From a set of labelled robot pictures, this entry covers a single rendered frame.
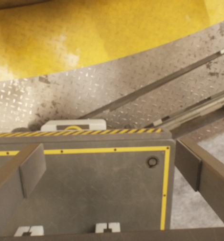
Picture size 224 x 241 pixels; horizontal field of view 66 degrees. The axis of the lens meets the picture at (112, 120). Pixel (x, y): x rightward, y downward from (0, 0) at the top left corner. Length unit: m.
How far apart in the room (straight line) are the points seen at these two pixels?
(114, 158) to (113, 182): 0.09
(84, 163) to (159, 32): 0.62
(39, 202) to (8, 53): 0.62
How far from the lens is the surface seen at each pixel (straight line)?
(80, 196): 0.62
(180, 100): 0.88
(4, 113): 0.95
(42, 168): 0.17
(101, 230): 0.66
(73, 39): 0.83
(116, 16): 0.84
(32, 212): 0.69
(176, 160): 0.17
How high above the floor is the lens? 0.80
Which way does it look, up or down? 75 degrees down
